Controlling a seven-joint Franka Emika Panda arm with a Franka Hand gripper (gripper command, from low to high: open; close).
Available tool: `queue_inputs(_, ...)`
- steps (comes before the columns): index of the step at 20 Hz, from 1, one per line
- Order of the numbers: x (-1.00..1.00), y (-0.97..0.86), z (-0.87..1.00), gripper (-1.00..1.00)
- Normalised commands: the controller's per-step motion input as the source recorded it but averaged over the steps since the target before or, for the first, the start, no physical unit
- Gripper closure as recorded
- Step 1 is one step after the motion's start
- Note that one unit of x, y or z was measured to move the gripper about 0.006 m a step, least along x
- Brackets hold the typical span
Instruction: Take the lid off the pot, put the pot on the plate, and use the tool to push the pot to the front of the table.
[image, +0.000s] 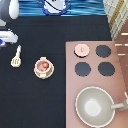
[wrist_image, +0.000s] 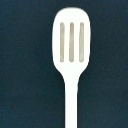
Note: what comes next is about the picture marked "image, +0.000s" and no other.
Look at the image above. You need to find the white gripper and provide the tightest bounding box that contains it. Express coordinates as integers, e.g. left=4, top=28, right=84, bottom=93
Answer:
left=0, top=30, right=18, bottom=47

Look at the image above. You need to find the cream slotted spatula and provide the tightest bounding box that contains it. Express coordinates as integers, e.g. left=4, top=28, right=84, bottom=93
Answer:
left=11, top=46, right=21, bottom=67

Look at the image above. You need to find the pink toy pot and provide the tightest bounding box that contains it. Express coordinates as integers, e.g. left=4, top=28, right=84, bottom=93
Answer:
left=34, top=56, right=54, bottom=80

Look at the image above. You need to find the cream round plate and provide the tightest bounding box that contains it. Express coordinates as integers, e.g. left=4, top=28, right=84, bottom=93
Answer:
left=33, top=60, right=55, bottom=80

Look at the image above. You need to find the pink pot lid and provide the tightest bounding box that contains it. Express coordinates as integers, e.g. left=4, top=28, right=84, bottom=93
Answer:
left=74, top=44, right=90, bottom=57

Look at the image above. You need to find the blue white robot base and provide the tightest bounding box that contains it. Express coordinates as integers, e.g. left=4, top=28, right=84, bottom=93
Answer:
left=43, top=0, right=68, bottom=15

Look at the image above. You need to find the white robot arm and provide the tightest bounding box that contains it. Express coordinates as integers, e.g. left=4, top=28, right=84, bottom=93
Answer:
left=0, top=0, right=19, bottom=47

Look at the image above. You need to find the black burner front left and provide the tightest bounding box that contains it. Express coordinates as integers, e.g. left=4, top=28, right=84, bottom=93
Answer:
left=75, top=62, right=91, bottom=77

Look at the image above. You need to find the black burner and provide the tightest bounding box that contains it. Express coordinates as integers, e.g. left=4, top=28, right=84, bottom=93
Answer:
left=98, top=62, right=115, bottom=76
left=96, top=45, right=111, bottom=58
left=75, top=62, right=91, bottom=77

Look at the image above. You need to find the black burner rear right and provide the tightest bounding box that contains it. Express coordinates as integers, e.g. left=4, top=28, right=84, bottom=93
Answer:
left=96, top=45, right=111, bottom=58

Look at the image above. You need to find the pink toy stove top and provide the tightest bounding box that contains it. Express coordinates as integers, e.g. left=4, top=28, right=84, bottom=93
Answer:
left=66, top=41, right=128, bottom=128

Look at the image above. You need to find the black burner front right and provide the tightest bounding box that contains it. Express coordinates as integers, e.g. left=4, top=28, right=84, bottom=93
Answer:
left=98, top=62, right=115, bottom=76

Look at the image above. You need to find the grey toy faucet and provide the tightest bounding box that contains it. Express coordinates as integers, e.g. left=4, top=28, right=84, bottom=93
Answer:
left=111, top=92, right=128, bottom=111

